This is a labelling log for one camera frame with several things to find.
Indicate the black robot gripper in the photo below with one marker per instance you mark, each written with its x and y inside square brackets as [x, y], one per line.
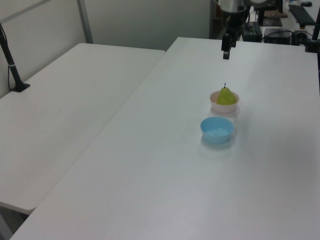
[235, 20]

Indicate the green pear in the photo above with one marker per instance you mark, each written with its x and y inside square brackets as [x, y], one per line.
[226, 98]

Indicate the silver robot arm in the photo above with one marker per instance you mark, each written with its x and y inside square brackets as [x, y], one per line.
[231, 5]

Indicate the pink plastic bowl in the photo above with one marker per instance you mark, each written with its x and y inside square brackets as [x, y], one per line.
[223, 108]

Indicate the blue plastic bowl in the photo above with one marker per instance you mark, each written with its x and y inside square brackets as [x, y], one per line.
[216, 130]

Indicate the green circuit device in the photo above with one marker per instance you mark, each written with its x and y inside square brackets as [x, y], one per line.
[253, 31]

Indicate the black monitor stand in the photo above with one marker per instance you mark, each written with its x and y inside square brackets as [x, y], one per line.
[262, 15]

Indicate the black flat pad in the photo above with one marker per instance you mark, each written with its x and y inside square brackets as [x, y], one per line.
[272, 22]

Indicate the black box device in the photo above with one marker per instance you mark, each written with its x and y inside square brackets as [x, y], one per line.
[277, 35]

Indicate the brown wooden board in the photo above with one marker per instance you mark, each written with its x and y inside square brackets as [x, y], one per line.
[276, 13]

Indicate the black keyboard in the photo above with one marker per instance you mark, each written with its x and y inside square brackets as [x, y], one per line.
[302, 14]

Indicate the black computer mouse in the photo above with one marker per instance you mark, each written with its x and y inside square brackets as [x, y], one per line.
[306, 3]

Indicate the black pole with clamp base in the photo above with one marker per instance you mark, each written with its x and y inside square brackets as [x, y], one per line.
[11, 66]

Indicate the black camera on mount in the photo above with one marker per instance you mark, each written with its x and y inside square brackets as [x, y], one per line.
[299, 35]

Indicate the black camera stand clamp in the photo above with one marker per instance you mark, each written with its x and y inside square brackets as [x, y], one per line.
[312, 41]

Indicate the grey partition post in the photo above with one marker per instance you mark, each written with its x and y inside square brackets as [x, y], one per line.
[85, 21]

